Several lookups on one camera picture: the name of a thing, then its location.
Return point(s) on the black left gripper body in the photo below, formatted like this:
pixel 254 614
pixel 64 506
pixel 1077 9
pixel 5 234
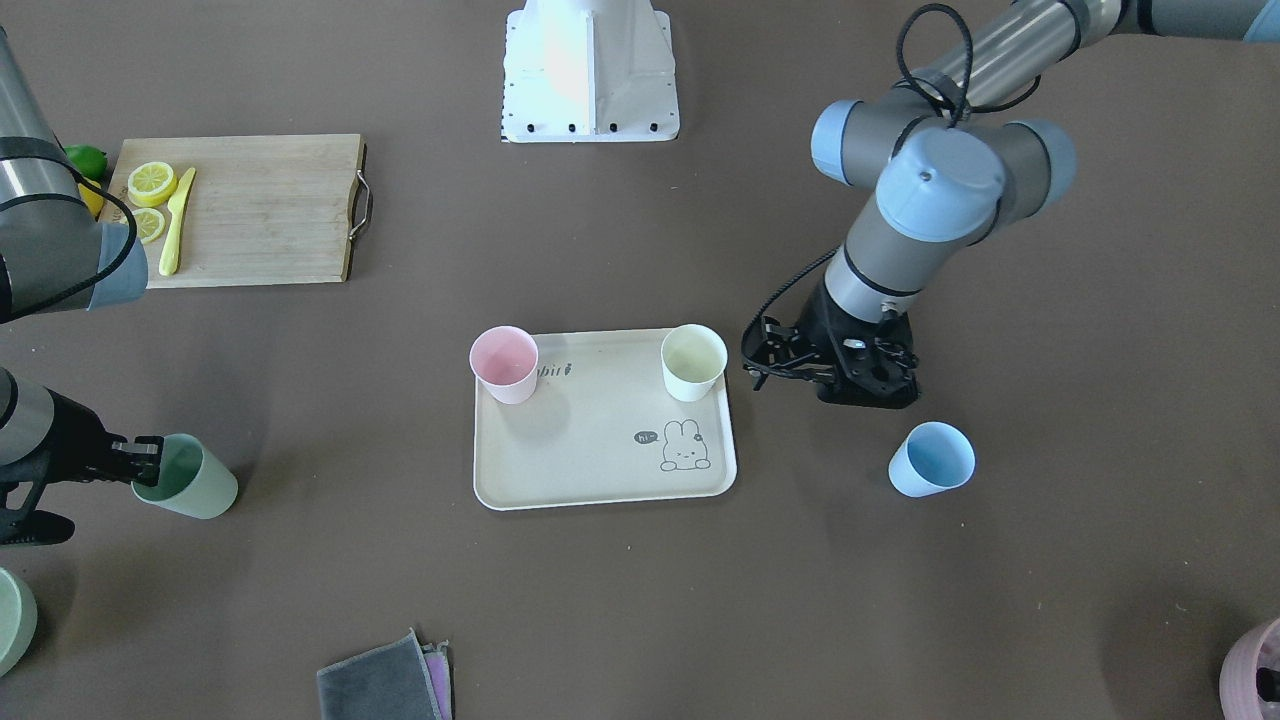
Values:
pixel 822 318

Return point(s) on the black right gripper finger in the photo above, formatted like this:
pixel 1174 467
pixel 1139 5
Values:
pixel 137 461

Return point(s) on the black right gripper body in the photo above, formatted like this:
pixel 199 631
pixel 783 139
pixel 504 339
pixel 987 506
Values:
pixel 62 436

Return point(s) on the mint green cup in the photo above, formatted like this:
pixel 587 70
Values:
pixel 191 481

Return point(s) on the cream white cup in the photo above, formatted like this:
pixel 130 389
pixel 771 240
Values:
pixel 692 357

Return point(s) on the pink cup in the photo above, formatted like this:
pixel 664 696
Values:
pixel 505 359

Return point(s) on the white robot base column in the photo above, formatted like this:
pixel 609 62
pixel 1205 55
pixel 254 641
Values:
pixel 589 72

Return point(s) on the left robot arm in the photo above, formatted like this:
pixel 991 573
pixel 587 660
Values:
pixel 939 182

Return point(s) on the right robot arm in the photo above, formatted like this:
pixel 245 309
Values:
pixel 56 257

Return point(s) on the cream rabbit tray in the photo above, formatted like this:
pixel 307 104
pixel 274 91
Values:
pixel 601 428

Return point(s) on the light blue cup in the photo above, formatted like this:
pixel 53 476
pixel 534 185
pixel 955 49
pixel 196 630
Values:
pixel 935 457

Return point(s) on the mint green bowl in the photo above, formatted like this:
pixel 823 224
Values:
pixel 19 617

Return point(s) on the yellow plastic knife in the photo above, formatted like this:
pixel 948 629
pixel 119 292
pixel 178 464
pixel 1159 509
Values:
pixel 169 260

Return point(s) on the lemon slice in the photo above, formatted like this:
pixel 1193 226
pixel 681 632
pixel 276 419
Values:
pixel 151 184
pixel 150 224

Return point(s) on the wooden cutting board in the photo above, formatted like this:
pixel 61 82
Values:
pixel 277 209

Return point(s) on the green lime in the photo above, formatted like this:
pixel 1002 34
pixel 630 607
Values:
pixel 90 161

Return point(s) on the grey folded cloth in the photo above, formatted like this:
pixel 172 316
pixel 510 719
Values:
pixel 406 679

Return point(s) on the pink bowl with ice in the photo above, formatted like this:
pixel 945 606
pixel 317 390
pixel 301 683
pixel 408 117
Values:
pixel 1249 676

